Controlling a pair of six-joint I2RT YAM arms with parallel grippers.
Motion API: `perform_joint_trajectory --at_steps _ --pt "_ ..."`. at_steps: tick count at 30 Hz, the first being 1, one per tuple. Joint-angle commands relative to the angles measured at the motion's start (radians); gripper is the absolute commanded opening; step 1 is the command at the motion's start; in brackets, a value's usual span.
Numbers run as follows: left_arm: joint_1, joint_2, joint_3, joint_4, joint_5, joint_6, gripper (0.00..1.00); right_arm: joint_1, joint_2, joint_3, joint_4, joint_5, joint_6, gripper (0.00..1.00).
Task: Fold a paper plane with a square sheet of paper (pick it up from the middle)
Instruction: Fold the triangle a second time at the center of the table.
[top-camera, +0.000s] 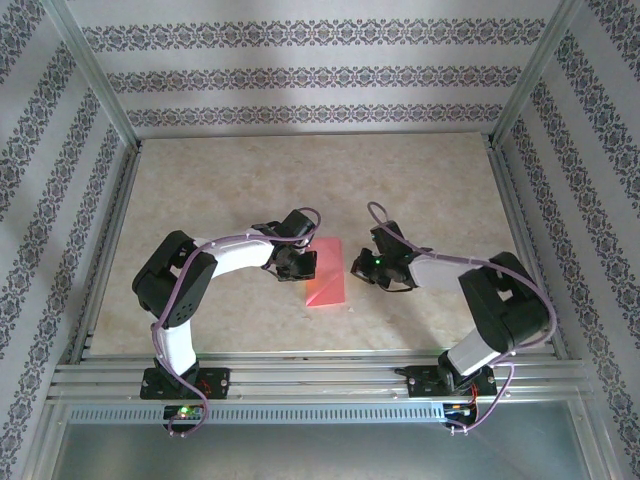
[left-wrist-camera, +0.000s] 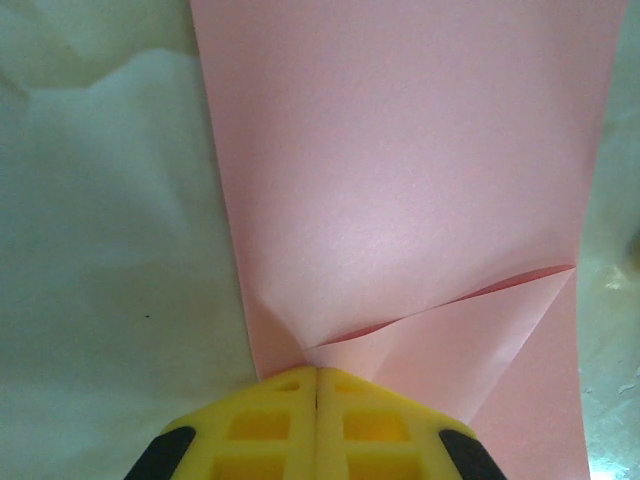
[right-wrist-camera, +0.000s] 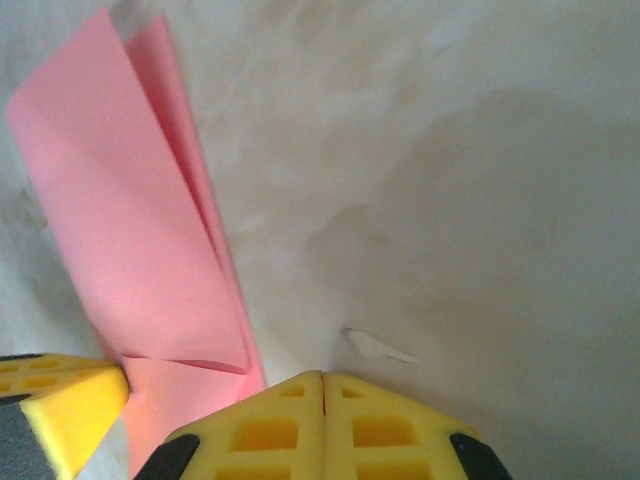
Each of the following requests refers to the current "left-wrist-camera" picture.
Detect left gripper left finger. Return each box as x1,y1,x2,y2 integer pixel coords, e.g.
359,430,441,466
119,366,319,480

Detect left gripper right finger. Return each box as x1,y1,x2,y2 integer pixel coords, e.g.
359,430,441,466
315,367,511,480

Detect red cloth piece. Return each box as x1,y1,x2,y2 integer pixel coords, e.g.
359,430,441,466
188,0,632,480

